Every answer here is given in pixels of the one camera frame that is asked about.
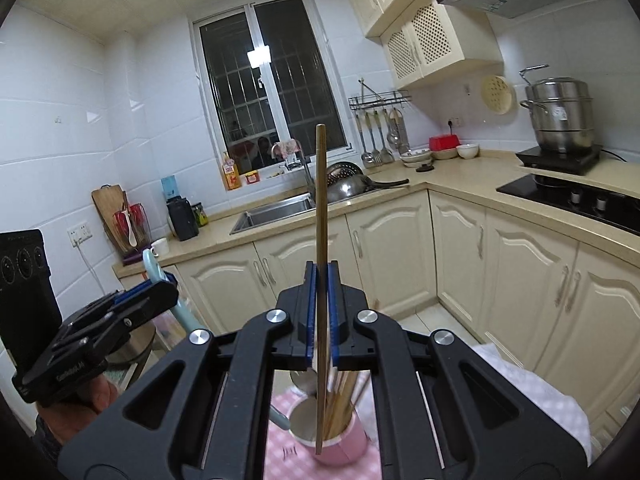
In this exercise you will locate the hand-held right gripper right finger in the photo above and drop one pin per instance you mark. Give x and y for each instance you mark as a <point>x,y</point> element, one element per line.
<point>334,320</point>

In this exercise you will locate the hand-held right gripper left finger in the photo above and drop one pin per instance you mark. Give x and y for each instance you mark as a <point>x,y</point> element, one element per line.
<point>310,320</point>

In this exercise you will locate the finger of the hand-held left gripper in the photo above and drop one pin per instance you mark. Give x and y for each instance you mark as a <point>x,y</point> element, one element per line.
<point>150,305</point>

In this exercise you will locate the light blue plastic spoon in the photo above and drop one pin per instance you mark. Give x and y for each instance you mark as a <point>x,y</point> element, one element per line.
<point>167,305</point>

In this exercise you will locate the wooden chopstick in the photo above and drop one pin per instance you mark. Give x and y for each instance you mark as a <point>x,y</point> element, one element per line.
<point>357,389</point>
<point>345,400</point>
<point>321,210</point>

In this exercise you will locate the pink paper cup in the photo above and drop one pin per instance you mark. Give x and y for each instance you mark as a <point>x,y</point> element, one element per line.
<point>350,447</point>

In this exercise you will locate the person's left forearm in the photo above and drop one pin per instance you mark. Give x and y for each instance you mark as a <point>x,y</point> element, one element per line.
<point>46,432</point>

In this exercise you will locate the person's left hand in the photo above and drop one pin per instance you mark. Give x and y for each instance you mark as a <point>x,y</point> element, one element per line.
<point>80,402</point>

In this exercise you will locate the round wooden stool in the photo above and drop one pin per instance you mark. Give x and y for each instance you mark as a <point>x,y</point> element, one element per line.
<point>135,345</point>

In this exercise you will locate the white cup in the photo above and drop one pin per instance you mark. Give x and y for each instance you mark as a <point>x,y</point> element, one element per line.
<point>160,247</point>

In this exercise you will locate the white plastic spoon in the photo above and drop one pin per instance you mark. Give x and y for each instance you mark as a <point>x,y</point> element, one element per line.
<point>131,230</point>

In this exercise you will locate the red utensil holder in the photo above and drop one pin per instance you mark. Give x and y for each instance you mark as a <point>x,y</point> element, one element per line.
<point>142,225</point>

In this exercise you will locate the black kettle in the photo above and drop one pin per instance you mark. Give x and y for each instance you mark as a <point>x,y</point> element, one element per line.
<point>182,220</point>

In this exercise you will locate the small green jar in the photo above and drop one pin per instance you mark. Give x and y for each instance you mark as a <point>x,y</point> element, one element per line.
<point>200,216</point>

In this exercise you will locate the wooden cutting board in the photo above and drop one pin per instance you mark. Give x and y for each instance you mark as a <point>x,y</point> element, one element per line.
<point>105,205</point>

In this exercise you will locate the steel sink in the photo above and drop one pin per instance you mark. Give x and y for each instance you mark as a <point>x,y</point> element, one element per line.
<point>270,215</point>

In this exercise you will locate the steel wok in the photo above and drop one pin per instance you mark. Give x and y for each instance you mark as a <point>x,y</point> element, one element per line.
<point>355,189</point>

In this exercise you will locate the steel faucet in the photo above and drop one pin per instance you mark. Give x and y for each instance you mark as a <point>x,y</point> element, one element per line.
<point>305,175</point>

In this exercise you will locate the steel colander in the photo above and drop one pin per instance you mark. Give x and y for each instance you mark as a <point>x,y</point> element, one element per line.
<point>345,170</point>

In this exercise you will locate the small red jar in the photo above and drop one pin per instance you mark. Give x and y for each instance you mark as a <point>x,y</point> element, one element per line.
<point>251,177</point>

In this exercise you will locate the orange bottle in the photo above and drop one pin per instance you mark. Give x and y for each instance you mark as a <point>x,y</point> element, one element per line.
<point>231,172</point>

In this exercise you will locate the pink rag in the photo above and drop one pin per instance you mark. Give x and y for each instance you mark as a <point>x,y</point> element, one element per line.
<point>286,149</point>

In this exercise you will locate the cream lower cabinets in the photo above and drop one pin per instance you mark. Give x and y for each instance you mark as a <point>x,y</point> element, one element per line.
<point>500,270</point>

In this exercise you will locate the steel spatula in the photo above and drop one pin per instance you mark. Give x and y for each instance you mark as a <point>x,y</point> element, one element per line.
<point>386,152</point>

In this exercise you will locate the black lid knob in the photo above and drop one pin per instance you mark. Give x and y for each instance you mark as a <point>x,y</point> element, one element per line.
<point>425,168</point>

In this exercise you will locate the pink checkered cloth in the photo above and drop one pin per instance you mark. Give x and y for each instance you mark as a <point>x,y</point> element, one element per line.
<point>500,390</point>

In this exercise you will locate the steel skimmer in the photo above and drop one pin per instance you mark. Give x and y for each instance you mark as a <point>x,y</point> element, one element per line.
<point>398,132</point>

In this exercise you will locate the beige bowl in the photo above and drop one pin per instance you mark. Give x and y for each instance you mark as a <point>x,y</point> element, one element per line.
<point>444,154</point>

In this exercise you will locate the red box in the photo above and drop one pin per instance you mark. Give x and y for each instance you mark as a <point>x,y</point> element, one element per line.
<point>444,142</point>

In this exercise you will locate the white bowl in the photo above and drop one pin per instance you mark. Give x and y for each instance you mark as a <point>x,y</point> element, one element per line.
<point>467,151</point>

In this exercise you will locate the kitchen window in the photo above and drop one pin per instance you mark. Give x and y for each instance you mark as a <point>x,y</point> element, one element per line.
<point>280,75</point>

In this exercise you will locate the black glass gas stove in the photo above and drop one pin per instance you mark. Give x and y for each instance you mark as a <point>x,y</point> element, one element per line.
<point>575,200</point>

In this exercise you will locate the black induction cooker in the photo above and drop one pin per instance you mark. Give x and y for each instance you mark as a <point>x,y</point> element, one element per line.
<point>555,162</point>

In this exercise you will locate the round bamboo steamer mat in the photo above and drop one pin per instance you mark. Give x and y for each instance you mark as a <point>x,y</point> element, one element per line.
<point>497,94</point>

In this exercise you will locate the cream lattice door cabinet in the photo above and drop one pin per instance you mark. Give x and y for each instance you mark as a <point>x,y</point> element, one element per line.
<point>435,45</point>

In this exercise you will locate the steel steamer pot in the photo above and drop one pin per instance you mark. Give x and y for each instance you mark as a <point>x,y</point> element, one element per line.
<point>560,110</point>

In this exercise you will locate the white wall socket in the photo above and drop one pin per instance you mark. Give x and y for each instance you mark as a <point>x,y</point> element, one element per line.
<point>80,234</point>

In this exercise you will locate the wall socket with plug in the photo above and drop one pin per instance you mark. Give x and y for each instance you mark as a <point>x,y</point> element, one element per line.
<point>453,122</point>

